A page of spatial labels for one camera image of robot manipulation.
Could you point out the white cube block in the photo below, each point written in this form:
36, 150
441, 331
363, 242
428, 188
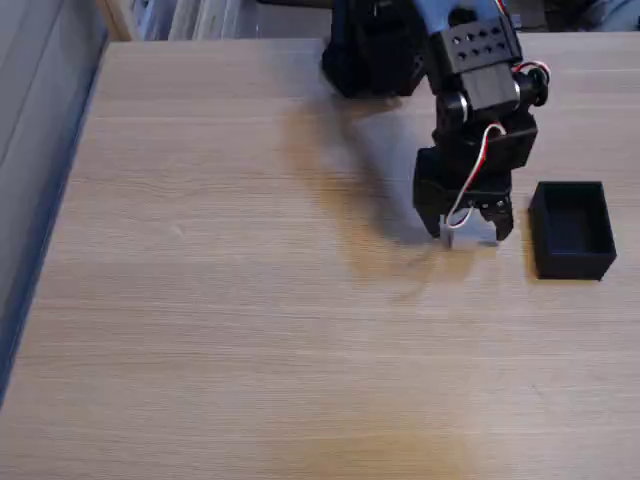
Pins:
470, 235

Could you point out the black open box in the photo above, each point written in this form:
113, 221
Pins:
572, 235

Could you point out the pale hanging cloth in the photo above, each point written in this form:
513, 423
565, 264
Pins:
200, 19

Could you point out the light wooden beam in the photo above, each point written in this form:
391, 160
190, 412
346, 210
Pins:
115, 20

